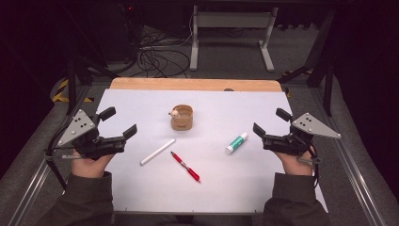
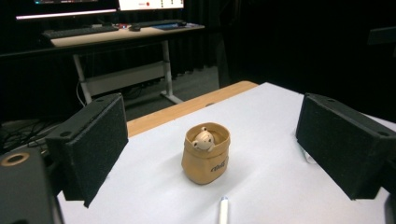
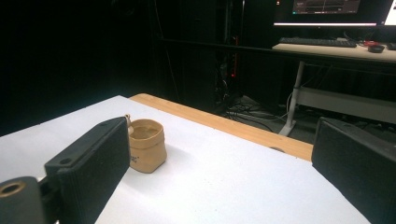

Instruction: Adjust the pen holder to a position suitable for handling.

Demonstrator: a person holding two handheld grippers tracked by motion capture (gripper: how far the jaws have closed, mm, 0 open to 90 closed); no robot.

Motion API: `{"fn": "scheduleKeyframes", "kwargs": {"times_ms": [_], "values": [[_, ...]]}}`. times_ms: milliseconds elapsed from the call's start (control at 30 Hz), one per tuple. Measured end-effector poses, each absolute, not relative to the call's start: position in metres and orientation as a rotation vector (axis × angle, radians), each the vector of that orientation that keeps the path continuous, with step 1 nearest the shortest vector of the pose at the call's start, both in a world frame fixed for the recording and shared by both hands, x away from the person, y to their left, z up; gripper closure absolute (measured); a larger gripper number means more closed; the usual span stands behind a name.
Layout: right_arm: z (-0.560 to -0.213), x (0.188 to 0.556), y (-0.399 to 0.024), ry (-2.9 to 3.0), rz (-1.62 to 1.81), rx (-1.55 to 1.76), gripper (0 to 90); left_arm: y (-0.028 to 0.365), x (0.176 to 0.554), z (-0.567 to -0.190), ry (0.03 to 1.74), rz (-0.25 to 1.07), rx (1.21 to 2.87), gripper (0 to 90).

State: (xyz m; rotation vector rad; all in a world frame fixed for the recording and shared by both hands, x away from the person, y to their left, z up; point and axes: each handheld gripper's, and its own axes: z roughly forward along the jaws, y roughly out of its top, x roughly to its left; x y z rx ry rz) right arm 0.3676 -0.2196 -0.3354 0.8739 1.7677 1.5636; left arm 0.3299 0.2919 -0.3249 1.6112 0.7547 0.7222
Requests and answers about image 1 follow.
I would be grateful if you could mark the person's left hand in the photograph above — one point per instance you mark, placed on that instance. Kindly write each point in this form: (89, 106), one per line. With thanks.
(89, 166)

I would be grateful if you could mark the white pen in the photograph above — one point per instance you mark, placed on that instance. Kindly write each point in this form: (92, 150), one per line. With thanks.
(157, 152)

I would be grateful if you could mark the white metal desk frame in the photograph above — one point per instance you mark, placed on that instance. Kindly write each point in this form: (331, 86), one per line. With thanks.
(232, 19)

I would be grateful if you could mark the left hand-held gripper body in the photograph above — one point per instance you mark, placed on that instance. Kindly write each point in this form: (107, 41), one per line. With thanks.
(91, 142)

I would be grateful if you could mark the yellow black floor tape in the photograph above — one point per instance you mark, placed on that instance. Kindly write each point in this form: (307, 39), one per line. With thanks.
(61, 99)

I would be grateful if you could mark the red pen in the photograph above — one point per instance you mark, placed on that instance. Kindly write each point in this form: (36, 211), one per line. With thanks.
(188, 169)

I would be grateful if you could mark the aluminium frame rail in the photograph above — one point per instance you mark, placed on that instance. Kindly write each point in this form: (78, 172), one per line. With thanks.
(34, 188)
(356, 175)

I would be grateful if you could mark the black computer tower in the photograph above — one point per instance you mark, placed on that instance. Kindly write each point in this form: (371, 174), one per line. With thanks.
(119, 31)

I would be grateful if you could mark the tan pen holder with bear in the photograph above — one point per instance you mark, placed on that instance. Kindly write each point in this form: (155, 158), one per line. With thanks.
(182, 124)

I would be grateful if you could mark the person's right hand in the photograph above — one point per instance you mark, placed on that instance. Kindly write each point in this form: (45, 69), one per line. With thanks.
(293, 164)

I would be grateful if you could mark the black tripod stand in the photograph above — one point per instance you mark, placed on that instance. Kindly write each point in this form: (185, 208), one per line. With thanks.
(71, 88)
(328, 88)

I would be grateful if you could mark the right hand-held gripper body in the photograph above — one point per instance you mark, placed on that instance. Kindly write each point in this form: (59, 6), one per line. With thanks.
(288, 144)

